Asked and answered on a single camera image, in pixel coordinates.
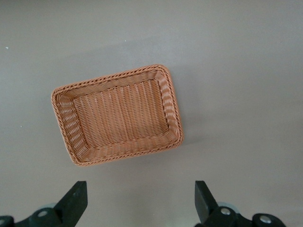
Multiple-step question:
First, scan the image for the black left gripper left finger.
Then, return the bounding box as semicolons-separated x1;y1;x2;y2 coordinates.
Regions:
0;180;89;227

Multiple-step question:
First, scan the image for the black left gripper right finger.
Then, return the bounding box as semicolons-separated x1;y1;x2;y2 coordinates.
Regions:
194;180;287;227

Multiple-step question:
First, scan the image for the brown woven rectangular basket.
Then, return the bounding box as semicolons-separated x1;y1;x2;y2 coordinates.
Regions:
50;63;185;167

